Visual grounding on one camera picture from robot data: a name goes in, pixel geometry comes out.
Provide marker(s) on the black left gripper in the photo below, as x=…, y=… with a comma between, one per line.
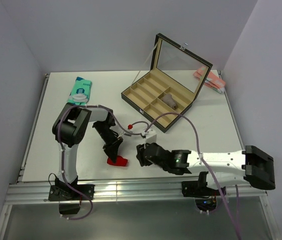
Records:
x=111, y=148

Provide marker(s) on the pink patterned sock pair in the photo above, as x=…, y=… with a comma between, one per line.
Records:
x=212, y=81

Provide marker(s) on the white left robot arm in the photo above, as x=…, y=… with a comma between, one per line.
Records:
x=69, y=130

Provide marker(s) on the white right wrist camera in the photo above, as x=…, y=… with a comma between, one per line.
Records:
x=149, y=136

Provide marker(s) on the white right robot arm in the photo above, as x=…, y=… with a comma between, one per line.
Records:
x=216, y=170

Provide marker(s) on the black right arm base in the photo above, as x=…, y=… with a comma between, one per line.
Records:
x=205, y=197

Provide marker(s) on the black compartment display box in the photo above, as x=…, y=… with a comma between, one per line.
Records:
x=170, y=71

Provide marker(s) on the red sock with white print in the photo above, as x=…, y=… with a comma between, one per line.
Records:
x=120, y=162

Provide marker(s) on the aluminium front rail frame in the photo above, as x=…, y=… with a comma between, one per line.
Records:
x=22, y=216

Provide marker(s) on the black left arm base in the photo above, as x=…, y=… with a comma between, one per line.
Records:
x=70, y=202

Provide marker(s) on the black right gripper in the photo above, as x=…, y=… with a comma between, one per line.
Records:
x=143, y=160

